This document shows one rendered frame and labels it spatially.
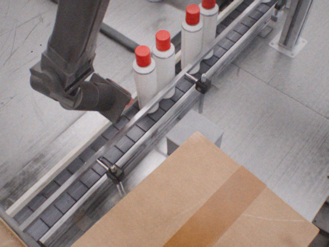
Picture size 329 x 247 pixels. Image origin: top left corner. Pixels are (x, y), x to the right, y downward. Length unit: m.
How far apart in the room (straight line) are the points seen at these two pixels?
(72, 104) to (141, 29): 0.51
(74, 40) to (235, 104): 0.58
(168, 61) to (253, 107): 0.30
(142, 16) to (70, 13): 0.67
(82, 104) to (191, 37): 0.35
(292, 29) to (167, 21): 0.36
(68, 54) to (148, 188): 0.23
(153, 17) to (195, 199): 0.71
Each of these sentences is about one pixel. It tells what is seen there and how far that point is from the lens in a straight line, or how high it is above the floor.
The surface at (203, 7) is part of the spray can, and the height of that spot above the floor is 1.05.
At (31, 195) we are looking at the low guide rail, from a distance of 0.85.
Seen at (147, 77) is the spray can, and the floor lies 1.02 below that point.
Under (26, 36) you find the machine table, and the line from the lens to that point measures 1.26.
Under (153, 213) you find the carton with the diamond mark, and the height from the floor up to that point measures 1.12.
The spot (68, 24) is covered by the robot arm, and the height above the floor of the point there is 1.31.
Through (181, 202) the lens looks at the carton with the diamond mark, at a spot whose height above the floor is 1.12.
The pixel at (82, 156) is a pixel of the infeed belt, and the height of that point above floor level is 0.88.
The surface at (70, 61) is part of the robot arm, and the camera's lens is 0.57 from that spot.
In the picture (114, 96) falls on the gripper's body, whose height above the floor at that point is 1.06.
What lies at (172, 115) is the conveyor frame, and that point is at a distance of 0.94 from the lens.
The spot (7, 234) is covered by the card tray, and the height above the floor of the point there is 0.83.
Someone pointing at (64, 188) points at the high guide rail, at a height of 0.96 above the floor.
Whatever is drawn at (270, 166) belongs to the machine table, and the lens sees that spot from 0.93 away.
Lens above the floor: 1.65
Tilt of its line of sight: 58 degrees down
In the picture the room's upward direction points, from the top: 3 degrees counter-clockwise
